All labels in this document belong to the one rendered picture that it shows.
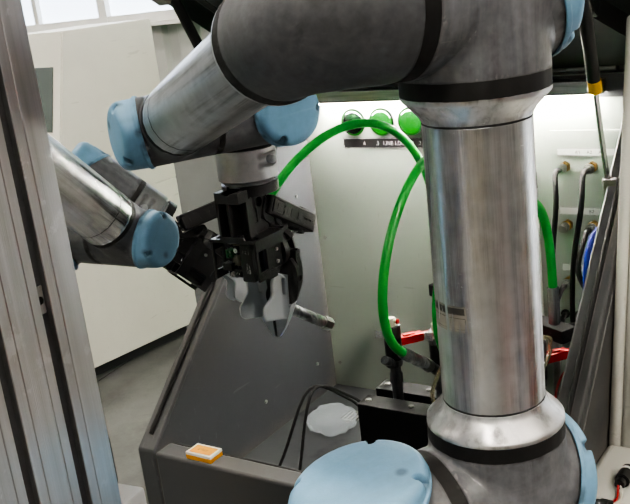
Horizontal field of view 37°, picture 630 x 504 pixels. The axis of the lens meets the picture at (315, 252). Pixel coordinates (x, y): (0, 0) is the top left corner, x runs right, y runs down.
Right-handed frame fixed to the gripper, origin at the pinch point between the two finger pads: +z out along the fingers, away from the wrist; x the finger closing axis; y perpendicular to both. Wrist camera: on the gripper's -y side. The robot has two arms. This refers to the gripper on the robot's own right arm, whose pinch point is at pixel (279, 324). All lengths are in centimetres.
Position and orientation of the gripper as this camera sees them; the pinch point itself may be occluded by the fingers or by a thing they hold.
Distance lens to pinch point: 124.3
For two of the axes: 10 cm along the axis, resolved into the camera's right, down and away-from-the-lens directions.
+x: 8.3, 0.6, -5.5
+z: 1.2, 9.5, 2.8
